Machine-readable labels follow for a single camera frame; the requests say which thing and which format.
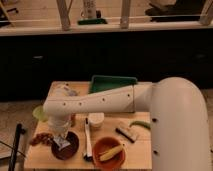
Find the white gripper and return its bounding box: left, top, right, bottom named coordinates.
left=48, top=116, right=70, bottom=138

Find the grey towel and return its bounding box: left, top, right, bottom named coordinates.
left=53, top=136, right=70, bottom=149

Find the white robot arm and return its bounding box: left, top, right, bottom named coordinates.
left=43, top=77, right=212, bottom=171

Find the purple bowl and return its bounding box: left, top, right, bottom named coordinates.
left=51, top=132, right=79, bottom=160

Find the orange bowl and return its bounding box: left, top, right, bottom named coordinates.
left=92, top=137, right=125, bottom=171

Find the orange fruit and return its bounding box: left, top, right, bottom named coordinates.
left=70, top=114, right=76, bottom=127

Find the red dried chili bunch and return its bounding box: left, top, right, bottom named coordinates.
left=30, top=133, right=53, bottom=146

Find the green plastic cup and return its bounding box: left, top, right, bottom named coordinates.
left=32, top=105, right=48, bottom=122

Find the blue sponge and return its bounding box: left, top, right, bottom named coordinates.
left=68, top=90, right=78, bottom=96

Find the white cup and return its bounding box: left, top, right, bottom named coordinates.
left=88, top=113, right=105, bottom=128

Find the black stand pole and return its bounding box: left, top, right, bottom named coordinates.
left=8, top=124, right=25, bottom=171

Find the yellow corn cob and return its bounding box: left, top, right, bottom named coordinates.
left=99, top=145, right=123, bottom=161

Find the green plastic tray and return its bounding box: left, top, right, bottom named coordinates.
left=89, top=75, right=138, bottom=93

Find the green cucumber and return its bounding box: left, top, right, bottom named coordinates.
left=129, top=121, right=151, bottom=130

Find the black object top right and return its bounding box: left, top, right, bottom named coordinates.
left=145, top=0, right=206, bottom=22

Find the white handled brush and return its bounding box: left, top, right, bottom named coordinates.
left=84, top=118, right=93, bottom=162

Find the green base plate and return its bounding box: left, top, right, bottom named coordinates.
left=77, top=18, right=108, bottom=25

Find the wooden post left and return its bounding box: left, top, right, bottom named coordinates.
left=56, top=0, right=70, bottom=31

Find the wooden post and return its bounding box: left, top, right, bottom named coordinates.
left=120, top=0, right=131, bottom=29
left=56, top=0, right=70, bottom=31

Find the wooden post middle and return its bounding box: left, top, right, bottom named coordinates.
left=120, top=0, right=131, bottom=29

